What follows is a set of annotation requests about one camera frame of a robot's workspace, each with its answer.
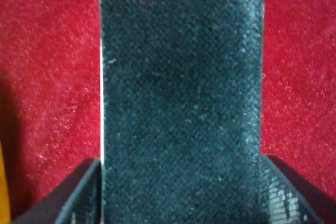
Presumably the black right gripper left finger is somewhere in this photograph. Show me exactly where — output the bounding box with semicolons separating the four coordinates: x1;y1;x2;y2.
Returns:
11;158;102;223

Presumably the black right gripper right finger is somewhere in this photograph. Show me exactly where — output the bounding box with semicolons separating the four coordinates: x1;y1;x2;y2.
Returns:
258;155;335;223

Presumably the black white board eraser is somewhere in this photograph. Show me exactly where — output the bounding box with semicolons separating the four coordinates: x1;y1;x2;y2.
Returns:
100;0;264;223

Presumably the yellow mango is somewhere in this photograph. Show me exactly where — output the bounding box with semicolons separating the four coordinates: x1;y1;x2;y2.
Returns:
0;147;11;223

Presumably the red table cloth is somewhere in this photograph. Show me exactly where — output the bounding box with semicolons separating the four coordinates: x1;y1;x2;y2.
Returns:
1;0;335;218

